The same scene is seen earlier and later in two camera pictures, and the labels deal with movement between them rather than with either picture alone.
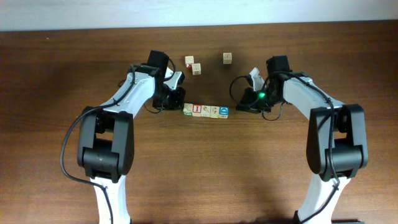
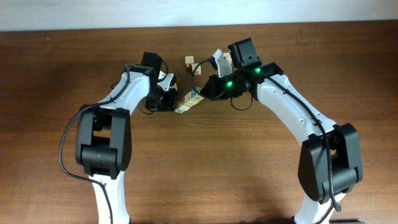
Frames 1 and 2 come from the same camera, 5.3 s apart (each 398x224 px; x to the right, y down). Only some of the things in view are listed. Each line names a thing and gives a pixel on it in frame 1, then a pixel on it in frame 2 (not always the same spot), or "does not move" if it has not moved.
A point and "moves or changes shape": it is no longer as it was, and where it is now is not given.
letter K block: x=196 y=69 does not move
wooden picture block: x=214 y=112 to x=194 y=100
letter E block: x=189 y=60 does not move
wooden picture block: x=206 y=111 to x=186 y=99
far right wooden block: x=227 y=58 does not move
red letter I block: x=197 y=110 moves or changes shape
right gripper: x=248 y=104 to x=212 y=84
